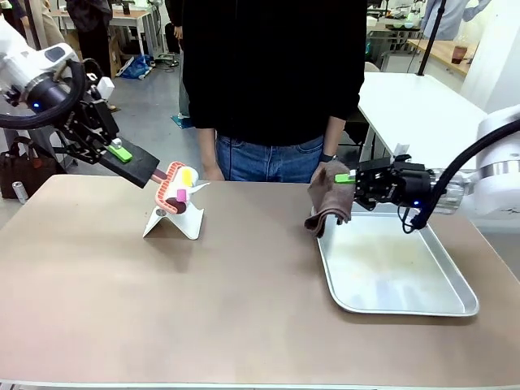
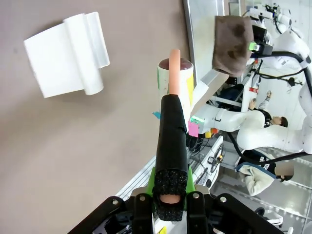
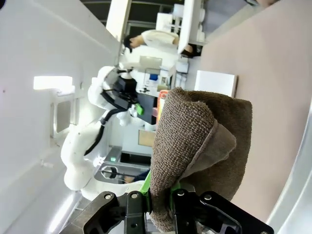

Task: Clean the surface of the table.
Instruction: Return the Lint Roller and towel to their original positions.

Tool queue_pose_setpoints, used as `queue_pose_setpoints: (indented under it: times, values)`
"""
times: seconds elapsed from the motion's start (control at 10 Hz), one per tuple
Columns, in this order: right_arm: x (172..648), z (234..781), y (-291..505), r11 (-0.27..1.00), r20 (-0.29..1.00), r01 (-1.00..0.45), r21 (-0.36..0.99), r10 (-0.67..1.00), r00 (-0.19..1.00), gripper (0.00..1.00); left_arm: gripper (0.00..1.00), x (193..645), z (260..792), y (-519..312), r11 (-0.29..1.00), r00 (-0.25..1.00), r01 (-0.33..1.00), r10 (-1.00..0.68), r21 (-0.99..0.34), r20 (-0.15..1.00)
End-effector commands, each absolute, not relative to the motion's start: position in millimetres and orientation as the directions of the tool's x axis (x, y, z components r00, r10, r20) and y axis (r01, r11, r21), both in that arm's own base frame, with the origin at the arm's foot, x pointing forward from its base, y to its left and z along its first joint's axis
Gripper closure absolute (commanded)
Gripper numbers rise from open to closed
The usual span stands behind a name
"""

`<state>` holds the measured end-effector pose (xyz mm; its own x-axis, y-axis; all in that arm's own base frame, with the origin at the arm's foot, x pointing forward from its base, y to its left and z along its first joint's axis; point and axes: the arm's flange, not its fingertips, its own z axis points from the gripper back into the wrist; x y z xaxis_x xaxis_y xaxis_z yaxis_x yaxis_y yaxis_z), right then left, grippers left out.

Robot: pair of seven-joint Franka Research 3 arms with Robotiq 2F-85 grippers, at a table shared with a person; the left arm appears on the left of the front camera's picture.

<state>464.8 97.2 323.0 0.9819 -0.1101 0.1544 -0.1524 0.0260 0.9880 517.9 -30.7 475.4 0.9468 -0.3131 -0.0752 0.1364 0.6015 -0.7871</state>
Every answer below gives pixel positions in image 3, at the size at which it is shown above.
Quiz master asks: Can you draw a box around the white plastic tray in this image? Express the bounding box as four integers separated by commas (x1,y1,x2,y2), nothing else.
265,96,312,234

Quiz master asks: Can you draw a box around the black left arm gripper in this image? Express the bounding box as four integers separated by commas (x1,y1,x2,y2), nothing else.
104,76,145,116

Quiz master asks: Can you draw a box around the brown cardboard board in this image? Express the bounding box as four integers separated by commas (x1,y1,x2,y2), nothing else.
138,129,156,147

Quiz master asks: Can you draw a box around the white partition wall panel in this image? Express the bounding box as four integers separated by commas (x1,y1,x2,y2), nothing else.
177,0,208,55

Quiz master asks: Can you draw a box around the person in white shirt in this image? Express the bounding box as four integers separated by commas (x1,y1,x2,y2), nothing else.
122,29,180,54

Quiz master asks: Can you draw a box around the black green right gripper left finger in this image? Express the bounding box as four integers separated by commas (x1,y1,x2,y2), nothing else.
62,170,153,234

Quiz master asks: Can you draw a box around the brown terry cleaning cloth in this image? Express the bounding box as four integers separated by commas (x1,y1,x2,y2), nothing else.
149,87,253,232

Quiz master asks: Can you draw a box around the white box on table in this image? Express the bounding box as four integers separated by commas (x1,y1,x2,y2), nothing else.
194,70,239,98

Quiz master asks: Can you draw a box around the large rectangular ceiling light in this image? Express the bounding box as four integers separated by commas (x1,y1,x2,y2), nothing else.
33,76,74,91

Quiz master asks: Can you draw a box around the ceiling air conditioner vent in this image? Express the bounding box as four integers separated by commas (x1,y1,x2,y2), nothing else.
49,100,79,145

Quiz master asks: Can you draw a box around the orange red basket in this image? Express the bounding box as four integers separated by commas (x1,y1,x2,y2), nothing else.
156,89,169,118

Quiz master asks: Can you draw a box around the white room pillar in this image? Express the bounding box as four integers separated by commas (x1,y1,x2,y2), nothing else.
105,0,133,44

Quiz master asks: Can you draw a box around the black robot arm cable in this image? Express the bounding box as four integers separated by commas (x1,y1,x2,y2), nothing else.
83,109,125,156

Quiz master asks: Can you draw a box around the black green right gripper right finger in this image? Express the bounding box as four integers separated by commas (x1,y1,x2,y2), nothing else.
170,181,275,234

